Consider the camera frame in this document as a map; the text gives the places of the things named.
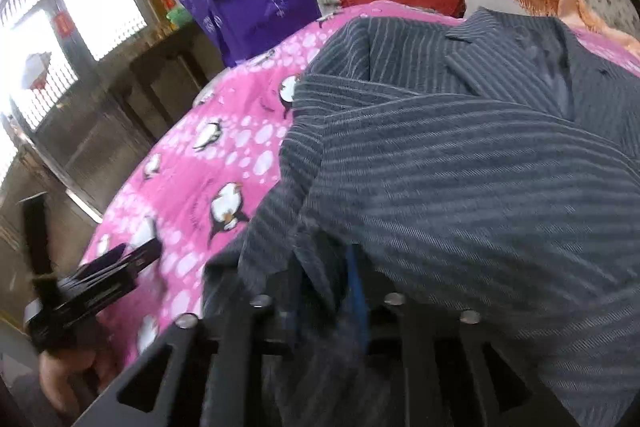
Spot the person's left hand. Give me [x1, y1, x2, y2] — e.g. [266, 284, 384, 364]
[39, 336, 125, 422]

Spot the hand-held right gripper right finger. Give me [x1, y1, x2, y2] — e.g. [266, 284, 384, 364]
[346, 245, 553, 427]

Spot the lattice window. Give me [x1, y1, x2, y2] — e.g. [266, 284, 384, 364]
[0, 0, 152, 134]

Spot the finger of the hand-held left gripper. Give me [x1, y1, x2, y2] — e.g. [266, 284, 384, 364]
[77, 244, 129, 283]
[89, 238, 164, 308]

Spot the pink penguin print blanket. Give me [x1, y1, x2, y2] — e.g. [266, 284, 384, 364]
[80, 0, 640, 369]

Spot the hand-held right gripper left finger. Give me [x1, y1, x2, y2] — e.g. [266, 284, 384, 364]
[74, 293, 307, 427]

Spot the grey striped suit jacket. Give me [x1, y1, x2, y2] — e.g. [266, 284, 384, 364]
[202, 7, 640, 427]

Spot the green item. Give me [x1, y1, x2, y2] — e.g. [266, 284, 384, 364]
[166, 7, 194, 30]

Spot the dark wooden table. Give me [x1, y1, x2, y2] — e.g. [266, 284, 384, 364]
[107, 19, 227, 144]

